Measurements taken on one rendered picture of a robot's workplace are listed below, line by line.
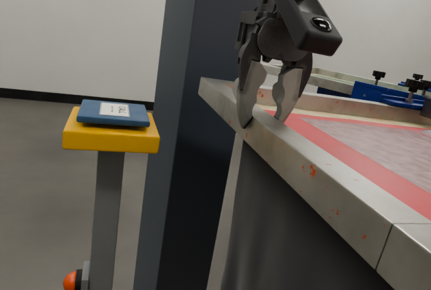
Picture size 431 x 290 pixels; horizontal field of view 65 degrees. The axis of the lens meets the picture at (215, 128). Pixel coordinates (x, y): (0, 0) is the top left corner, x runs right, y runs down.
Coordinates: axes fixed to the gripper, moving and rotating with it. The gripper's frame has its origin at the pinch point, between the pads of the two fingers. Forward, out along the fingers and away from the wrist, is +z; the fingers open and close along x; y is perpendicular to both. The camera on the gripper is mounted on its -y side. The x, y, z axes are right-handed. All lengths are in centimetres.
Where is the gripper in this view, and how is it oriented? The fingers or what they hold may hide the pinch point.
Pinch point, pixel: (262, 122)
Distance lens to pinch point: 46.4
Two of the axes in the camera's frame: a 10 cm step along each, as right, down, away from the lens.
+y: -2.7, -3.1, 9.1
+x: -9.5, -0.9, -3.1
